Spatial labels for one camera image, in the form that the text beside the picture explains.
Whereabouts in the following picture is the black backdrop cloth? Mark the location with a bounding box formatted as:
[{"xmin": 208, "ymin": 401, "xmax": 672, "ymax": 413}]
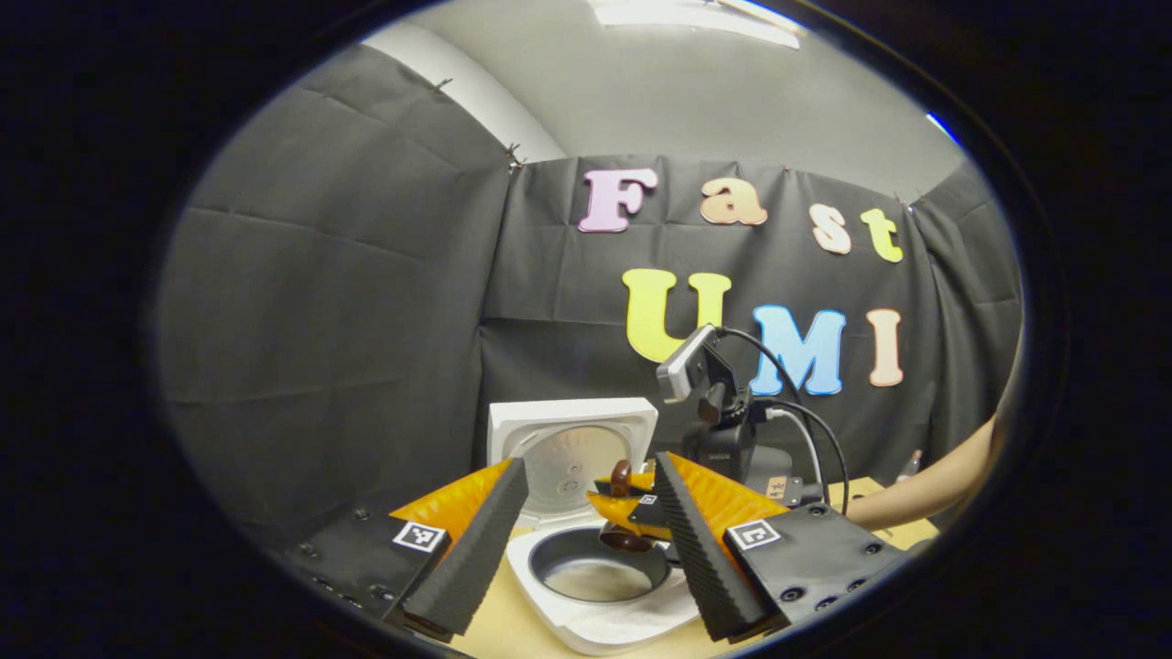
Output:
[{"xmin": 156, "ymin": 41, "xmax": 1025, "ymax": 550}]

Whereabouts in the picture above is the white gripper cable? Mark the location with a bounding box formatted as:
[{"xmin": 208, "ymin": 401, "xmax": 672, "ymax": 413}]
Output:
[{"xmin": 767, "ymin": 407, "xmax": 832, "ymax": 506}]

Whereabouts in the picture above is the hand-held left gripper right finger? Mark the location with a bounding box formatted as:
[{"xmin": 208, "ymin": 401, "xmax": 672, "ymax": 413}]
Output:
[{"xmin": 653, "ymin": 450, "xmax": 912, "ymax": 643}]

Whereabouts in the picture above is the long ceiling light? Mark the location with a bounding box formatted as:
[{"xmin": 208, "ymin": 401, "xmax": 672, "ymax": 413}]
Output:
[{"xmin": 586, "ymin": 0, "xmax": 802, "ymax": 49}]

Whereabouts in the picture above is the white rice cooker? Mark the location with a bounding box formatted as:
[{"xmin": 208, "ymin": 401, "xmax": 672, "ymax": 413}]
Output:
[{"xmin": 488, "ymin": 398, "xmax": 704, "ymax": 656}]

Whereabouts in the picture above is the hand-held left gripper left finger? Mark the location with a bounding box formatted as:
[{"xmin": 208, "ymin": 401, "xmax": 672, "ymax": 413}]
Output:
[{"xmin": 284, "ymin": 458, "xmax": 530, "ymax": 642}]

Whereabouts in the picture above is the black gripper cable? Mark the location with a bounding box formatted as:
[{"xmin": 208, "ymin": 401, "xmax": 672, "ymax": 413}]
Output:
[{"xmin": 719, "ymin": 327, "xmax": 850, "ymax": 513}]

